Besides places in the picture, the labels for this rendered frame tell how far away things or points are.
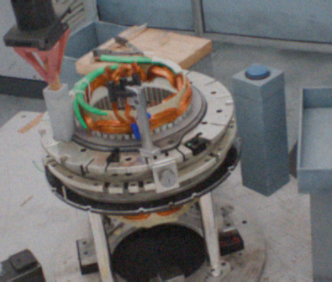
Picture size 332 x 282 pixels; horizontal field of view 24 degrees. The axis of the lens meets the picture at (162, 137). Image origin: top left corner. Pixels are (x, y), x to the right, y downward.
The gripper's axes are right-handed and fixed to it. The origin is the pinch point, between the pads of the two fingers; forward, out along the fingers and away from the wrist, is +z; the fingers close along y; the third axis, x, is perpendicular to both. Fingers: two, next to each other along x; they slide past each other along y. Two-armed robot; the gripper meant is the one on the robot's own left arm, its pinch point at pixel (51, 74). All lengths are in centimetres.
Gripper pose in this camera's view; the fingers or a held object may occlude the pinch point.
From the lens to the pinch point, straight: 118.5
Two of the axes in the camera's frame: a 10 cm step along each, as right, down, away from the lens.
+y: -3.1, 6.1, -7.3
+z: 1.5, 7.9, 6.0
